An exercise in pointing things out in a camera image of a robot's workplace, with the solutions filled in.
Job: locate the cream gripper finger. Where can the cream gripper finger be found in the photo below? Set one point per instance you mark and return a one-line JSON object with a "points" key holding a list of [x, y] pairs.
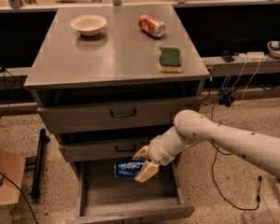
{"points": [[141, 154], [148, 170]]}

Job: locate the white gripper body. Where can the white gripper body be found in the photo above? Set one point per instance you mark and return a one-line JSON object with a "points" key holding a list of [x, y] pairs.
{"points": [[159, 151]]}

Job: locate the blue pepsi can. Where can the blue pepsi can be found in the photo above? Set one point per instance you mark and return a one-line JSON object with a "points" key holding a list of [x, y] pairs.
{"points": [[128, 168]]}

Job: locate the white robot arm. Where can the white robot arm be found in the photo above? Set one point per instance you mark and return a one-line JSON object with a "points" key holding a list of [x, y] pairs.
{"points": [[190, 128]]}

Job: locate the grey middle drawer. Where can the grey middle drawer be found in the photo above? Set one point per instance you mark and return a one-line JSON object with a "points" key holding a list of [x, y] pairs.
{"points": [[102, 150]]}

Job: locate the grey top drawer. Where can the grey top drawer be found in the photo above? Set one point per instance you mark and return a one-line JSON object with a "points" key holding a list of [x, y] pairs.
{"points": [[114, 115]]}

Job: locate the grey open bottom drawer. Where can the grey open bottom drawer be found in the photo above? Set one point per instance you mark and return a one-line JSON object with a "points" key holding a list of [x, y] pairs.
{"points": [[105, 199]]}

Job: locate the grey metal drawer cabinet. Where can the grey metal drawer cabinet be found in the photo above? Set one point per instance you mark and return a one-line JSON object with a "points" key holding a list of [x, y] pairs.
{"points": [[119, 64]]}

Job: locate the red soda can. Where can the red soda can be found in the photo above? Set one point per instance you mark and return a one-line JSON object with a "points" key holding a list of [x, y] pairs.
{"points": [[151, 26]]}

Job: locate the green yellow sponge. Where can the green yellow sponge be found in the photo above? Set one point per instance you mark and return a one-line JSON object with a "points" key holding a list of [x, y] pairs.
{"points": [[169, 60]]}

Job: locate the black bar on floor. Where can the black bar on floor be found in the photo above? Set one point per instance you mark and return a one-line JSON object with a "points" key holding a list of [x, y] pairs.
{"points": [[43, 139]]}

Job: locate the black small device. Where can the black small device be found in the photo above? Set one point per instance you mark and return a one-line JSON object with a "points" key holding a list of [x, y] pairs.
{"points": [[227, 57]]}

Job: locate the white power strip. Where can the white power strip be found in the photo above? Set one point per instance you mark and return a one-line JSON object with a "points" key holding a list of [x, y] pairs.
{"points": [[252, 56]]}

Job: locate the white paper bowl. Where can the white paper bowl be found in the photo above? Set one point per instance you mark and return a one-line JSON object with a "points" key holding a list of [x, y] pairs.
{"points": [[88, 25]]}

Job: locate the cardboard box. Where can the cardboard box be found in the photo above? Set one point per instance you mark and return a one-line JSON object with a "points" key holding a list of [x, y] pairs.
{"points": [[11, 175]]}

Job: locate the blue white bowl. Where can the blue white bowl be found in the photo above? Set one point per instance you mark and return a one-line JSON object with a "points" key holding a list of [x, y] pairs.
{"points": [[274, 48]]}

